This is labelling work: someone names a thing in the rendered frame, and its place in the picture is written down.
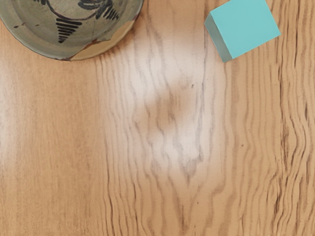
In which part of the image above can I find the teal cube block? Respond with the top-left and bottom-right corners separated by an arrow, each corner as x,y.
204,0 -> 282,63

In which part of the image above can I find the grey-green painted ceramic bowl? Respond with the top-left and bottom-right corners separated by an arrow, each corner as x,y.
0,0 -> 146,61

